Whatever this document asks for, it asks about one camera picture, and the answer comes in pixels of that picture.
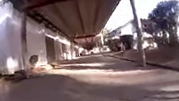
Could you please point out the grey paved path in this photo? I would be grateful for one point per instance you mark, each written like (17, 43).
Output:
(93, 93)

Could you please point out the long roofed walkway shelter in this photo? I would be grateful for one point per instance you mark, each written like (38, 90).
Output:
(82, 10)

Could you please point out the dark kerb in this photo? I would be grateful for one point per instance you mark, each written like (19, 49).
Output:
(170, 67)

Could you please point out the white gabled building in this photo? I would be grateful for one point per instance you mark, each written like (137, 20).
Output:
(125, 31)

